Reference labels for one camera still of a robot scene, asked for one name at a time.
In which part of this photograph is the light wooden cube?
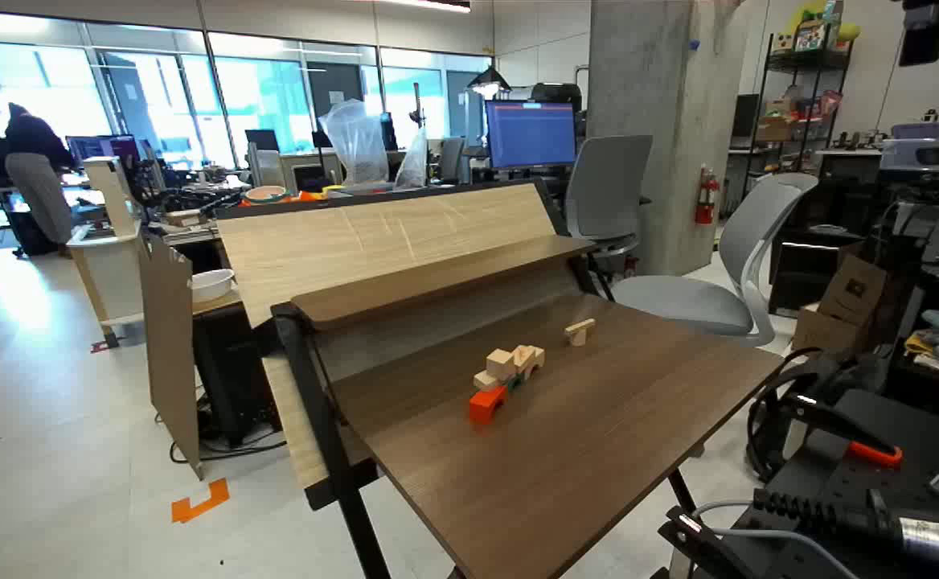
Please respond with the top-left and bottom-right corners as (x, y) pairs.
(487, 344), (522, 375)

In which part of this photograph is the brown wooden desk shelf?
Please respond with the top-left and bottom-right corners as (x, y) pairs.
(290, 230), (600, 331)

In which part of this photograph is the long wooden block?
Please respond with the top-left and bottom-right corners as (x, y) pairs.
(472, 359), (515, 392)

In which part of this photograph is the chunky wooden block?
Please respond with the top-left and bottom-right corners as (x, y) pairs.
(513, 342), (551, 380)

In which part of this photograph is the light wood desk back panel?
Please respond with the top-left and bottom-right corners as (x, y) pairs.
(215, 179), (559, 329)

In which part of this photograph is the T-shaped wooden block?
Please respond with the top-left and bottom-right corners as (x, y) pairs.
(562, 315), (600, 351)

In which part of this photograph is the orange rectangular block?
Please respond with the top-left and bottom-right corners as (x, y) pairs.
(467, 384), (513, 427)

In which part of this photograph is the blue-screen computer monitor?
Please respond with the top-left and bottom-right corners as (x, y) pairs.
(487, 98), (578, 173)

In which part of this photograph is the grey mesh office chair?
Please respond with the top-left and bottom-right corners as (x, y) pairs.
(562, 133), (656, 269)

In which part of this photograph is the clear plastic bag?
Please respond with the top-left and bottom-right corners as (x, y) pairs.
(319, 97), (393, 191)

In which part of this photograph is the black desk lamp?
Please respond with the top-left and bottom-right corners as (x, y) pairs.
(467, 62), (515, 103)

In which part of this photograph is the red fire extinguisher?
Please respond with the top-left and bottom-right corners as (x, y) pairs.
(693, 164), (723, 228)

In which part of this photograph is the grey concrete pillar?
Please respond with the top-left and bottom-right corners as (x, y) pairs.
(586, 0), (754, 276)

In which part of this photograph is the grey shell chair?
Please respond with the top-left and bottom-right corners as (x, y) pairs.
(611, 173), (824, 346)

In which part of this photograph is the small dark monitor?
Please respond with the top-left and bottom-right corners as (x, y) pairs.
(244, 124), (282, 157)

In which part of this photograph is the white paper stack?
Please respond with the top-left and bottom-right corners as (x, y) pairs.
(187, 266), (241, 311)

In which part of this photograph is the leaning plywood board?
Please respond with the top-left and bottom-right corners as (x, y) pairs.
(134, 234), (206, 477)

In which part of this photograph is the black cabinet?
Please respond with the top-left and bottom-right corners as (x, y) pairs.
(765, 149), (888, 315)

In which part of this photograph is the light wooden stand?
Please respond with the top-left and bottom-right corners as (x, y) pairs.
(65, 153), (148, 346)

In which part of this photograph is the brown cardboard box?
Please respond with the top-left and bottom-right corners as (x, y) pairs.
(790, 252), (907, 363)

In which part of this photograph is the black storage shelf with items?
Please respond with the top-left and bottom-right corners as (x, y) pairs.
(758, 15), (857, 177)

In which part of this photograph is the black perforated workbench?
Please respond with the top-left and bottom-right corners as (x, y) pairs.
(656, 385), (939, 579)

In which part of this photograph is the person in dark top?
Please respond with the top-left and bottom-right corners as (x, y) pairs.
(0, 98), (81, 252)

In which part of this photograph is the black tool with metal tip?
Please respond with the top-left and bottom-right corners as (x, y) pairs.
(751, 486), (939, 577)

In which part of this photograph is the black metal desk frame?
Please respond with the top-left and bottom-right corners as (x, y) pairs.
(270, 301), (397, 579)

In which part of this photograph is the black looped cable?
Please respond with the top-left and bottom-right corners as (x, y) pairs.
(743, 346), (824, 482)

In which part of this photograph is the black clamp with orange handle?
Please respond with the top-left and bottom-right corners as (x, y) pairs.
(775, 388), (907, 472)

